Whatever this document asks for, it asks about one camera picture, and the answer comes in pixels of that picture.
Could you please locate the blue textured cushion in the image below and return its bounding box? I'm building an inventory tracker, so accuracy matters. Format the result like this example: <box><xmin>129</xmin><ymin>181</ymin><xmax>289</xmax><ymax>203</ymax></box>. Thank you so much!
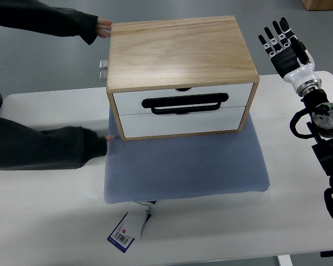
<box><xmin>104</xmin><ymin>117</ymin><xmax>270</xmax><ymax>203</ymax></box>

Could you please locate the dark sleeve upper forearm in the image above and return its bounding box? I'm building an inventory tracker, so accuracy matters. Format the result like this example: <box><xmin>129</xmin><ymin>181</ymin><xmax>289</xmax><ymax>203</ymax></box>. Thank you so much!
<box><xmin>0</xmin><ymin>1</ymin><xmax>98</xmax><ymax>45</ymax></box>

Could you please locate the grey metal bracket upper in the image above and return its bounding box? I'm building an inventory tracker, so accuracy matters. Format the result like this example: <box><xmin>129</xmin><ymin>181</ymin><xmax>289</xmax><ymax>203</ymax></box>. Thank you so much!
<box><xmin>99</xmin><ymin>59</ymin><xmax>108</xmax><ymax>69</ymax></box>

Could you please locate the grey metal bracket lower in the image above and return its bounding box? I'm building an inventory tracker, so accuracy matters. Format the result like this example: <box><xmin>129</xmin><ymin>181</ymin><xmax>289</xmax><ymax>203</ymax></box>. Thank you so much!
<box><xmin>99</xmin><ymin>70</ymin><xmax>108</xmax><ymax>81</ymax></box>

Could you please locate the wooden box in corner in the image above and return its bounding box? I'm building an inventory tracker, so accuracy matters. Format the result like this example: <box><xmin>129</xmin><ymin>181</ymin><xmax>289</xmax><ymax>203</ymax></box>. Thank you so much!
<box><xmin>301</xmin><ymin>0</ymin><xmax>333</xmax><ymax>11</ymax></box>

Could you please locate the black table control panel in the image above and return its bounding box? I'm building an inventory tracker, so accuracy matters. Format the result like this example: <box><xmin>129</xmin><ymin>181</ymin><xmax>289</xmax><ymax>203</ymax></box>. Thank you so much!
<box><xmin>320</xmin><ymin>250</ymin><xmax>333</xmax><ymax>258</ymax></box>

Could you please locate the white top drawer black handle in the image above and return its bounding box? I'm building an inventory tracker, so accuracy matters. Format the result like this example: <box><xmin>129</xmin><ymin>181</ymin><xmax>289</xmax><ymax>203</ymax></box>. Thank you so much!
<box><xmin>113</xmin><ymin>83</ymin><xmax>253</xmax><ymax>115</ymax></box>

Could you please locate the person hand at cabinet back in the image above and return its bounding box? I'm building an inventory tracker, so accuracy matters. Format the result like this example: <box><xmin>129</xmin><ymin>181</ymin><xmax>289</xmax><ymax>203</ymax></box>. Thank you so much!
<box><xmin>95</xmin><ymin>18</ymin><xmax>113</xmax><ymax>39</ymax></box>

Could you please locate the white blue product tag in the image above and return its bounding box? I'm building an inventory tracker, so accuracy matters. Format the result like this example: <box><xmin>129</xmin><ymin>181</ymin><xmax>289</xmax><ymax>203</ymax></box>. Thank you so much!
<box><xmin>107</xmin><ymin>201</ymin><xmax>156</xmax><ymax>253</ymax></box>

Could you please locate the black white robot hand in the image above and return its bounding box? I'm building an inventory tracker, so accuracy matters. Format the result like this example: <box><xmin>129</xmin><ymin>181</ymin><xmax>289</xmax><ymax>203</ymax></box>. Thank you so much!
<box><xmin>258</xmin><ymin>17</ymin><xmax>322</xmax><ymax>97</ymax></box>

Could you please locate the dark sleeve lower forearm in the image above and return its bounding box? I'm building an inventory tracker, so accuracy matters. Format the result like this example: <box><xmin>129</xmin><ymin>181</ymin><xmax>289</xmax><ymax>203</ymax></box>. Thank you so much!
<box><xmin>0</xmin><ymin>94</ymin><xmax>107</xmax><ymax>170</ymax></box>

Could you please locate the grey metal bracket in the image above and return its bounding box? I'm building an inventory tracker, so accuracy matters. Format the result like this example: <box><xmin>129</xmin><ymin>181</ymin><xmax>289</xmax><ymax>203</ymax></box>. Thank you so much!
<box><xmin>99</xmin><ymin>70</ymin><xmax>108</xmax><ymax>81</ymax></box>
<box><xmin>99</xmin><ymin>59</ymin><xmax>108</xmax><ymax>69</ymax></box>

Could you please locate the wooden drawer cabinet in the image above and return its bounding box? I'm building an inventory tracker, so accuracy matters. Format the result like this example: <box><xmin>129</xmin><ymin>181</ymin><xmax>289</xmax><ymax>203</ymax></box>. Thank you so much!
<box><xmin>107</xmin><ymin>16</ymin><xmax>259</xmax><ymax>141</ymax></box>

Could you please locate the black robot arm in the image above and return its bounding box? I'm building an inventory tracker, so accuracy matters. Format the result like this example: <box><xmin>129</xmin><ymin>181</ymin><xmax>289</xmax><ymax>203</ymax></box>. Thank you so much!
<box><xmin>290</xmin><ymin>80</ymin><xmax>333</xmax><ymax>219</ymax></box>

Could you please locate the person hand at cabinet front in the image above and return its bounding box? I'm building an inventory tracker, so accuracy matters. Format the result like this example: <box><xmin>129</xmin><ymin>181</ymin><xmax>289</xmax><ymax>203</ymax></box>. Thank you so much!
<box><xmin>104</xmin><ymin>135</ymin><xmax>115</xmax><ymax>142</ymax></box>

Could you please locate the white bottom drawer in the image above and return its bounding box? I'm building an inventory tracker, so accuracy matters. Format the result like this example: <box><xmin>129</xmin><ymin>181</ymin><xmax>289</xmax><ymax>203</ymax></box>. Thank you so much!
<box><xmin>120</xmin><ymin>106</ymin><xmax>245</xmax><ymax>139</ymax></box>

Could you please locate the white table leg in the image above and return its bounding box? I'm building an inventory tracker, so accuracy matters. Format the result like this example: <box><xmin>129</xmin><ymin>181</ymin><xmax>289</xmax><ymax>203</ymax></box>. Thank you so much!
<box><xmin>277</xmin><ymin>255</ymin><xmax>293</xmax><ymax>266</ymax></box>

